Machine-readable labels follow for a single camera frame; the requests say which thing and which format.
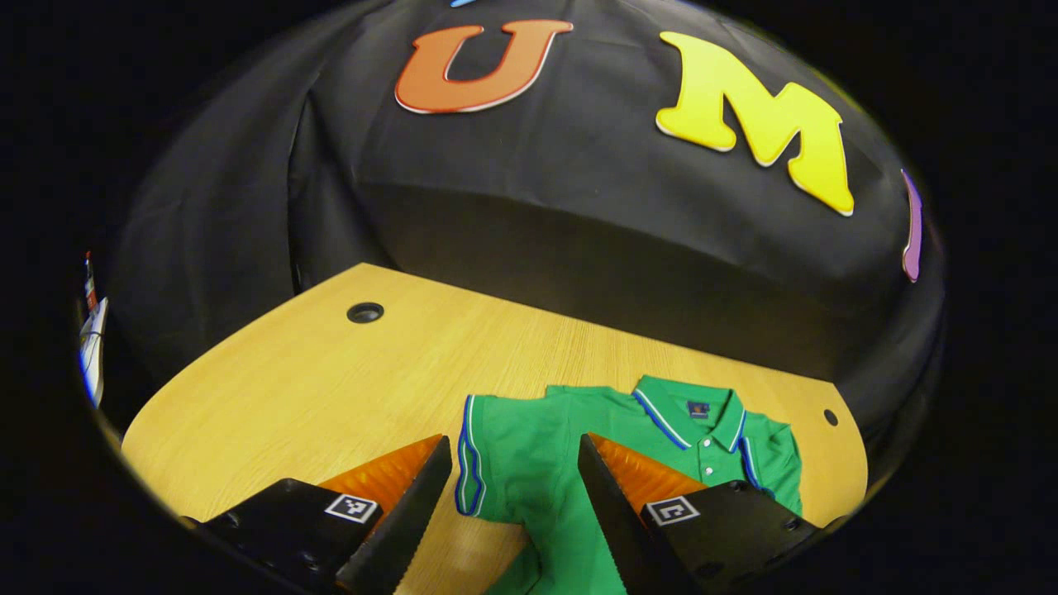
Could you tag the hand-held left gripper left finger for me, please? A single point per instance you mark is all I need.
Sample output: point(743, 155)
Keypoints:
point(413, 521)

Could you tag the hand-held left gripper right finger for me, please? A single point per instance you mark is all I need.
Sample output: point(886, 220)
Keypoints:
point(616, 521)

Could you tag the green T-shirt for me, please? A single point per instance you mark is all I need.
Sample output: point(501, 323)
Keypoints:
point(529, 446)

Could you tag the black backdrop cloth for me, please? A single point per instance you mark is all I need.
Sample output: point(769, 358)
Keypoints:
point(537, 207)

